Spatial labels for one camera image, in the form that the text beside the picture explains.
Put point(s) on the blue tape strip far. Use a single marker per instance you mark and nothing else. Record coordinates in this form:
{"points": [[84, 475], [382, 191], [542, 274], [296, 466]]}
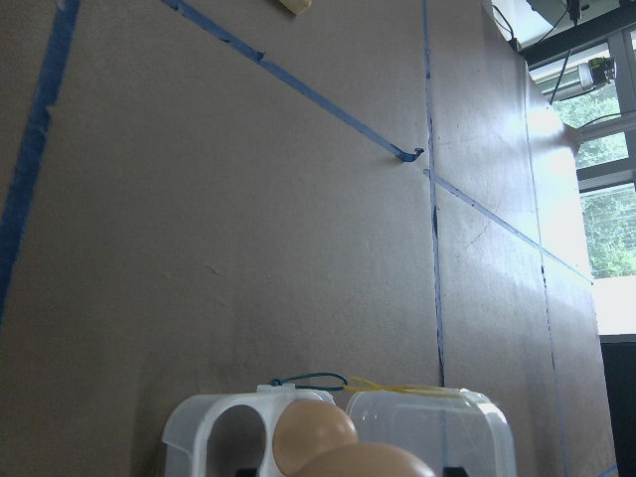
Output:
{"points": [[18, 202]]}

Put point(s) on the blue tape strip crosswise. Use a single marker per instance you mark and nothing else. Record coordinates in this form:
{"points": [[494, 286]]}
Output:
{"points": [[257, 57]]}

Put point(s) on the wooden cutting board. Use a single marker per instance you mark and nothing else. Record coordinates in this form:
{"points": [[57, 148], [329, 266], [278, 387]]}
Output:
{"points": [[296, 7]]}

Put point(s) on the blue tape strip lengthwise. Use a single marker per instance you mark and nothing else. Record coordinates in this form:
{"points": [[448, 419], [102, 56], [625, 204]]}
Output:
{"points": [[432, 199]]}

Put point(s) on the brown egg in box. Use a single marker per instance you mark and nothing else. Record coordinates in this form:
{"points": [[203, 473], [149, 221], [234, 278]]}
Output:
{"points": [[306, 429]]}

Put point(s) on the brown egg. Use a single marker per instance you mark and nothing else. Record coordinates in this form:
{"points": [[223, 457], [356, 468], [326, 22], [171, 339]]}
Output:
{"points": [[306, 429], [366, 459]]}

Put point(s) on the clear plastic egg box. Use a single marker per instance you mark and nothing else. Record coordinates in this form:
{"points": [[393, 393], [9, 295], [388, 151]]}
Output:
{"points": [[455, 432]]}

